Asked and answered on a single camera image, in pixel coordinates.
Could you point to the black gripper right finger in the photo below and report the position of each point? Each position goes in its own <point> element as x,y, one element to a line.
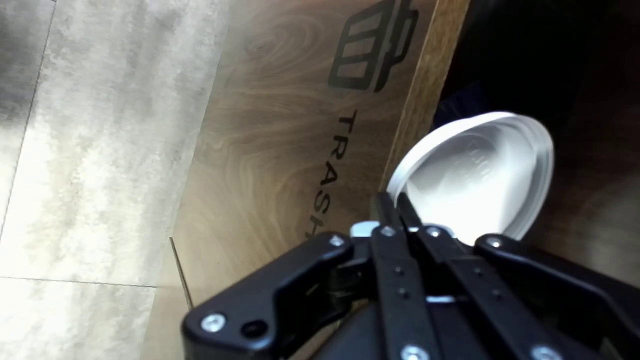
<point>480,286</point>

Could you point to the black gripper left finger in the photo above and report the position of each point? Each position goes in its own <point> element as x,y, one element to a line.
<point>392,267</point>

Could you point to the wooden trash bin cabinet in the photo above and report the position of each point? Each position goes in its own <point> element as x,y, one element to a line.
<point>280,133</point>

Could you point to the dark trash bin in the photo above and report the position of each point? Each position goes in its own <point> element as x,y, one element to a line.
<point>533,52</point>

